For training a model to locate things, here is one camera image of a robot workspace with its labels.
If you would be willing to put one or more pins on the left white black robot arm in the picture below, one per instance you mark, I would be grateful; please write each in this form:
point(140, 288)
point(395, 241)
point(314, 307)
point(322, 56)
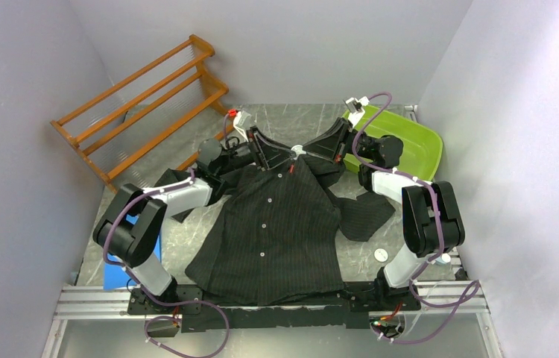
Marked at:
point(129, 229)

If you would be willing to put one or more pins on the orange wooden shoe rack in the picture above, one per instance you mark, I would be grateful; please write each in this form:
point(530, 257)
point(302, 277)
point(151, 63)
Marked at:
point(112, 125)

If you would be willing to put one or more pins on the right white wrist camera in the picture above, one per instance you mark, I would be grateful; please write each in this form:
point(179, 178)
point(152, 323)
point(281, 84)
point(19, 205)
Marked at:
point(356, 111)

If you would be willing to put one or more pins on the aluminium frame rail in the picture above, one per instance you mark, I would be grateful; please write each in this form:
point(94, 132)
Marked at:
point(96, 303)

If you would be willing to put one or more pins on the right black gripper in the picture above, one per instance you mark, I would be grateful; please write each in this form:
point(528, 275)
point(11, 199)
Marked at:
point(341, 126)

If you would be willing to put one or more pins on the black pinstriped shirt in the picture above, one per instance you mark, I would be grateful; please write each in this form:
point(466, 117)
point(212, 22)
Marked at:
point(273, 238)

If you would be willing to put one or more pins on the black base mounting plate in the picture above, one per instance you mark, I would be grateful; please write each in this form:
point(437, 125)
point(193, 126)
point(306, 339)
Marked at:
point(372, 293)

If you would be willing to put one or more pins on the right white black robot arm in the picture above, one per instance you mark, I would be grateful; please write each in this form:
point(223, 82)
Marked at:
point(431, 221)

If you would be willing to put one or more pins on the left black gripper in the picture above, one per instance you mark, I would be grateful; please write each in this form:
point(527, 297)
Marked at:
point(288, 152)

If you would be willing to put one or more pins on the lime green plastic basin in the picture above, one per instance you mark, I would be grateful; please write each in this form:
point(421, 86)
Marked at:
point(422, 147)

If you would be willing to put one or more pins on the light blue white clip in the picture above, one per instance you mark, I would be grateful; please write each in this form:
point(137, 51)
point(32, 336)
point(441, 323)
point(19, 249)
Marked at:
point(443, 260)

